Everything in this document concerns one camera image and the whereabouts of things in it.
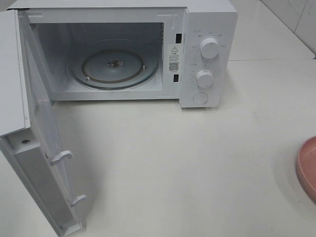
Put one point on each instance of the round white door button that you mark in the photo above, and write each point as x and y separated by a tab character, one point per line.
200	98

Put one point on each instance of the white microwave knob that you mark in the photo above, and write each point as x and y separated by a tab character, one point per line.
209	47
205	78

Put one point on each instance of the pink round plate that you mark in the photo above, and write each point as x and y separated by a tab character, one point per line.
306	167

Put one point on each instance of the glass microwave turntable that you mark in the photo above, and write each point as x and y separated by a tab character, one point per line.
115	64

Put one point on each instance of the white microwave oven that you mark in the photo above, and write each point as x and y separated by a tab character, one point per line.
178	26

